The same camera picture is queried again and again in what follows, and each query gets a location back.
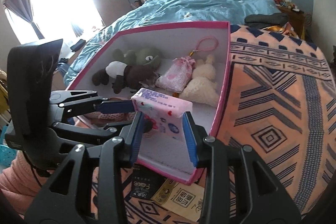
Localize pink doll toy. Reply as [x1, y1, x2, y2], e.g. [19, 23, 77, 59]
[82, 111, 136, 136]

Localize pink tissue pack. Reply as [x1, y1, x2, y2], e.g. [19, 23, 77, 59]
[131, 88, 193, 141]

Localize dark folded clothes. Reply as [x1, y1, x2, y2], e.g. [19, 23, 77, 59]
[244, 12, 289, 29]

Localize yellow tissue pack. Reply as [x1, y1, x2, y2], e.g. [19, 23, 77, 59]
[151, 178, 205, 222]

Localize orange patterned blanket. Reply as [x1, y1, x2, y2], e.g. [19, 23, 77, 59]
[90, 24, 336, 224]

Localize pink storage box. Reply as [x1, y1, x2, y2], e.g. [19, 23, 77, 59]
[69, 22, 230, 185]

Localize green frog plush toy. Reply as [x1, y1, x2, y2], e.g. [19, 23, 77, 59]
[92, 47, 163, 94]

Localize pink sleeve forearm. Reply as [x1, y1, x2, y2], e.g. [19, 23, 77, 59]
[1, 151, 47, 197]

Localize black Face tissue pack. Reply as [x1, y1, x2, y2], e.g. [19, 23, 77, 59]
[130, 164, 167, 201]

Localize blue duvet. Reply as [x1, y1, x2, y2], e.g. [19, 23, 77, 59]
[63, 0, 279, 86]

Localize wooden nightstand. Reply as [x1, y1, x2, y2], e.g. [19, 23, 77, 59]
[278, 6, 305, 40]

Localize cream bunny plush toy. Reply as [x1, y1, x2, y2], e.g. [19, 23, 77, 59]
[179, 55, 219, 107]

